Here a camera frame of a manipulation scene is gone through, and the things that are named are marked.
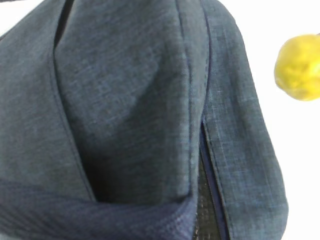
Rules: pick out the dark blue fabric lunch bag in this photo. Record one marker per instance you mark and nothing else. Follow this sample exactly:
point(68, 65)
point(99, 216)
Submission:
point(133, 120)

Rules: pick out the yellow pear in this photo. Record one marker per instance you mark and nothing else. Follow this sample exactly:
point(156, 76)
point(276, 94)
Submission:
point(297, 67)

